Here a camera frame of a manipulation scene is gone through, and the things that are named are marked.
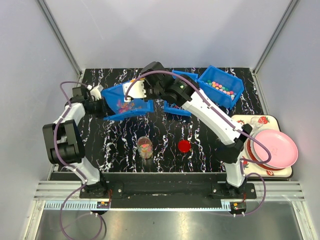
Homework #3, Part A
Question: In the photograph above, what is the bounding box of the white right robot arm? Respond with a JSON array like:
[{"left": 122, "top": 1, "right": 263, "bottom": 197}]
[{"left": 139, "top": 61, "right": 252, "bottom": 199}]

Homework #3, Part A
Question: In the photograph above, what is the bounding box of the clear plastic jar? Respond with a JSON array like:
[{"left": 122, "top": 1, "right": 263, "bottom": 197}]
[{"left": 137, "top": 136, "right": 153, "bottom": 159}]

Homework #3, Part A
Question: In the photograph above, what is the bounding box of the clear glass cup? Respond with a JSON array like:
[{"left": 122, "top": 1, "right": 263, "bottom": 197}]
[{"left": 249, "top": 116, "right": 263, "bottom": 131}]

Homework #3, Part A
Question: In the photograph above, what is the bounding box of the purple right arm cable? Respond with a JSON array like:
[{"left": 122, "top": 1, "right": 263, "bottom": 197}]
[{"left": 124, "top": 70, "right": 273, "bottom": 217}]

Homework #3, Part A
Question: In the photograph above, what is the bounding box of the aluminium corner post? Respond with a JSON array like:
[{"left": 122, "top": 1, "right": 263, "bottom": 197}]
[
  {"left": 36, "top": 0, "right": 82, "bottom": 77},
  {"left": 252, "top": 0, "right": 301, "bottom": 75}
]

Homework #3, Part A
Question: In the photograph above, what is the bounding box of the blue bin with flower candies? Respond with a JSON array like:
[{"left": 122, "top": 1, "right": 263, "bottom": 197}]
[{"left": 197, "top": 65, "right": 245, "bottom": 109}]

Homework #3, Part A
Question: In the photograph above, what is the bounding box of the blue bin with star candies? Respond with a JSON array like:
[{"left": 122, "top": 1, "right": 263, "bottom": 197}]
[{"left": 101, "top": 84, "right": 154, "bottom": 121}]

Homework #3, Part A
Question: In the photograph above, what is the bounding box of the strawberry print tray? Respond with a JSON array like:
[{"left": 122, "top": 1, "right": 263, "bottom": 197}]
[{"left": 234, "top": 114, "right": 293, "bottom": 179}]

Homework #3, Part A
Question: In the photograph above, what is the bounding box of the aluminium corner post left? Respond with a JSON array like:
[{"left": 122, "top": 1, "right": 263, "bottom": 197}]
[{"left": 36, "top": 0, "right": 82, "bottom": 77}]

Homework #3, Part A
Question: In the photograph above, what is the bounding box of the red jar lid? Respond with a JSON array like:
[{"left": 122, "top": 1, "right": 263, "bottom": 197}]
[{"left": 178, "top": 140, "right": 191, "bottom": 153}]

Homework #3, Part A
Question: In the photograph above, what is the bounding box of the aluminium corner post right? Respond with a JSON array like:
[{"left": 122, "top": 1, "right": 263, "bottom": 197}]
[{"left": 252, "top": 0, "right": 301, "bottom": 75}]

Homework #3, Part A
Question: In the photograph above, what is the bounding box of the red plate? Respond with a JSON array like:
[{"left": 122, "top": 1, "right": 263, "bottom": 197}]
[{"left": 244, "top": 139, "right": 283, "bottom": 171}]

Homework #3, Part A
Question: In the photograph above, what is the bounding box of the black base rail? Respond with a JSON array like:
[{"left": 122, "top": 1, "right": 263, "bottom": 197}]
[{"left": 79, "top": 172, "right": 257, "bottom": 210}]

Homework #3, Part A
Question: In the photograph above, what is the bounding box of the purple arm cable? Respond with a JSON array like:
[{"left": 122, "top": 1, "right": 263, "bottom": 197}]
[
  {"left": 124, "top": 70, "right": 273, "bottom": 217},
  {"left": 52, "top": 81, "right": 108, "bottom": 238}
]

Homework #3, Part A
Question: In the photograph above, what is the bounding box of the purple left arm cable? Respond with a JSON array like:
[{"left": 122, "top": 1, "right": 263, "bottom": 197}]
[{"left": 52, "top": 81, "right": 108, "bottom": 238}]

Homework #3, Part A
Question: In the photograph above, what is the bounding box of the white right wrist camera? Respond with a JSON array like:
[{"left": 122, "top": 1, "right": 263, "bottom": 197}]
[{"left": 122, "top": 78, "right": 147, "bottom": 102}]

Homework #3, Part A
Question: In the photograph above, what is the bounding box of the pink plate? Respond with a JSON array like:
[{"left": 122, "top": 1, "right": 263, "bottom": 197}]
[{"left": 253, "top": 129, "right": 299, "bottom": 169}]

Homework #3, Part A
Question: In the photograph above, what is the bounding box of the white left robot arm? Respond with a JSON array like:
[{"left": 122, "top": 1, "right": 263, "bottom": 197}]
[{"left": 42, "top": 83, "right": 112, "bottom": 198}]

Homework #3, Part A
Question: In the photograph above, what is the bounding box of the blue bin with lollipops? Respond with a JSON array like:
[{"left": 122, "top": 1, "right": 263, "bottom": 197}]
[{"left": 163, "top": 70, "right": 199, "bottom": 117}]

